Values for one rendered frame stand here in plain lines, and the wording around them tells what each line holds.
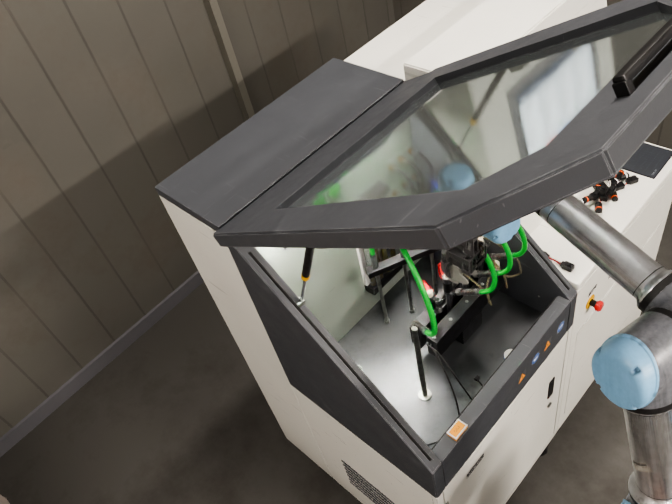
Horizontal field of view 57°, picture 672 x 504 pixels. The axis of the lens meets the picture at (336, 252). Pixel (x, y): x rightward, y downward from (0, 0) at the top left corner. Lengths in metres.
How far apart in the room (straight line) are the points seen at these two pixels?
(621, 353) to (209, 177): 1.05
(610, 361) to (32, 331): 2.56
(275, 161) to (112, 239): 1.62
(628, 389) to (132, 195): 2.43
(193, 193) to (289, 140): 0.29
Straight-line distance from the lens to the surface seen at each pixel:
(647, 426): 1.26
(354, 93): 1.80
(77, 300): 3.17
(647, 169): 2.31
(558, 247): 2.01
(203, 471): 2.90
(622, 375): 1.15
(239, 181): 1.59
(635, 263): 1.26
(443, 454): 1.65
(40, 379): 3.31
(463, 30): 1.91
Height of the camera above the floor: 2.45
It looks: 45 degrees down
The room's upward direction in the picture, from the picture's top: 15 degrees counter-clockwise
